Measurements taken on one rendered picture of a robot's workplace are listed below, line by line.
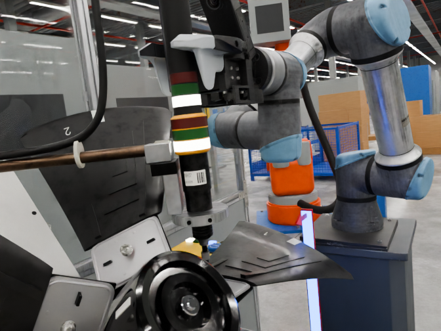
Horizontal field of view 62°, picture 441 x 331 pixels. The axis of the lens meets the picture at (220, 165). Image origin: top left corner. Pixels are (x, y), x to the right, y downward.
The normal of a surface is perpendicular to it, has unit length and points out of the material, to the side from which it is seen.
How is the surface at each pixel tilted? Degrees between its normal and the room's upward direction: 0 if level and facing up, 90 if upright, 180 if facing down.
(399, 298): 90
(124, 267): 48
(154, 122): 35
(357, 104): 90
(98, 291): 93
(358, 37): 113
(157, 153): 90
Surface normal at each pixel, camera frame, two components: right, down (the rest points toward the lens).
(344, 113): -0.56, 0.18
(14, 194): 0.56, -0.65
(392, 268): 0.23, 0.11
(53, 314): 0.50, 0.12
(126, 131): 0.02, -0.70
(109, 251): -0.23, -0.55
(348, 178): -0.74, 0.17
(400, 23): 0.61, -0.05
